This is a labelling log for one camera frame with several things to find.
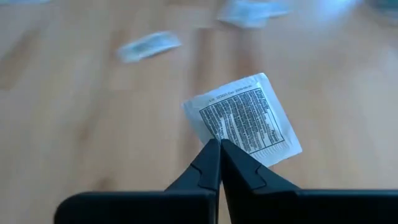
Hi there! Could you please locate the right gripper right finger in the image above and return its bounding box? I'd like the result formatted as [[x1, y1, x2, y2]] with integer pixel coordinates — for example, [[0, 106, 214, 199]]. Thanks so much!
[[221, 139, 301, 191]]

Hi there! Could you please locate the white square printed packet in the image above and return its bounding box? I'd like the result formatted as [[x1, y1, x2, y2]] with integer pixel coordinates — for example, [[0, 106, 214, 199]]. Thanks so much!
[[216, 0, 271, 29], [182, 72, 303, 168]]

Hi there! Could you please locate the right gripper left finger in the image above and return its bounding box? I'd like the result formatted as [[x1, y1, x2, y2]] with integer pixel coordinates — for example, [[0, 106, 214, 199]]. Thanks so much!
[[166, 139, 221, 191]]

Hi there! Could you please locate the silver foil packet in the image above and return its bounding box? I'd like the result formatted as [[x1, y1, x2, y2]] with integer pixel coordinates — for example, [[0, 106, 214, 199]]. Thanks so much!
[[116, 30, 182, 64]]

